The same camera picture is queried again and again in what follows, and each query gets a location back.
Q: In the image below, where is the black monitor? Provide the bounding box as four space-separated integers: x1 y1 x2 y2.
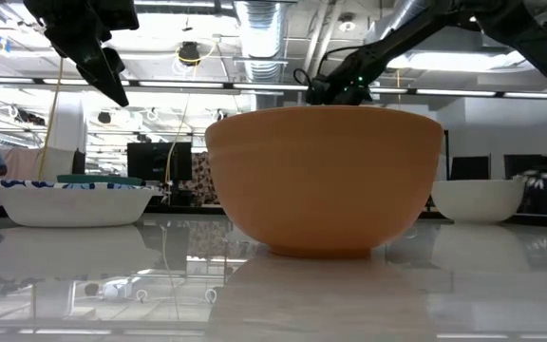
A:
449 155 492 181
126 142 193 182
503 154 547 181

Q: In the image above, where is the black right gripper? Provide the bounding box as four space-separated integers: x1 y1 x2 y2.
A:
328 54 375 106

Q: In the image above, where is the black reel with yellow cable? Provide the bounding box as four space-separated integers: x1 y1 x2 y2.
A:
162 40 218 187

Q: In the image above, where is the orange bowl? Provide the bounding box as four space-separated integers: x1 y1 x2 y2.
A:
204 104 444 260

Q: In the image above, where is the teal bowl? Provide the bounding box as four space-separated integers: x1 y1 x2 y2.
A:
56 174 144 187

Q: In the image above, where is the black table frame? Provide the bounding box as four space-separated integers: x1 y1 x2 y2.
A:
0 201 547 227

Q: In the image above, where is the silver ventilation duct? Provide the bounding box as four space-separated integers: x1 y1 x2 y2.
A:
233 0 288 111

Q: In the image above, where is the blue patterned paper plate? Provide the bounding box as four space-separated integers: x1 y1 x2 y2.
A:
0 179 164 228

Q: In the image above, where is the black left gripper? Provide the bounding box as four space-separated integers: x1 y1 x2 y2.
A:
23 0 140 108

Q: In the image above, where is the white bowl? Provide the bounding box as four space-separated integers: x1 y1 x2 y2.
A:
430 178 526 224

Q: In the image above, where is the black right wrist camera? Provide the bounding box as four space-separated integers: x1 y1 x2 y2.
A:
305 78 334 106

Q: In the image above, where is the pink cloth partition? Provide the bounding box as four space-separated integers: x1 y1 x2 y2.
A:
2 146 42 181

